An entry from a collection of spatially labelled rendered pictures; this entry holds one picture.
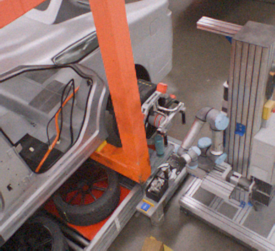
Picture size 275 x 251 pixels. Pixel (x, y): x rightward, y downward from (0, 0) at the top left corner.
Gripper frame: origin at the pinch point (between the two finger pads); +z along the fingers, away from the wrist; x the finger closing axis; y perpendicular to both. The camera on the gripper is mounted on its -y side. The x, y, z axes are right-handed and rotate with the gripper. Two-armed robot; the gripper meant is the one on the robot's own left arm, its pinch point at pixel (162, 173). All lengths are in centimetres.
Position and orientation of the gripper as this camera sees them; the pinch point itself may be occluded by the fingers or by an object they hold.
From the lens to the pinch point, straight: 283.0
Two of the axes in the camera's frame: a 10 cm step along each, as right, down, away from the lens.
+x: -5.9, -3.8, 7.1
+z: -7.8, 5.0, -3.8
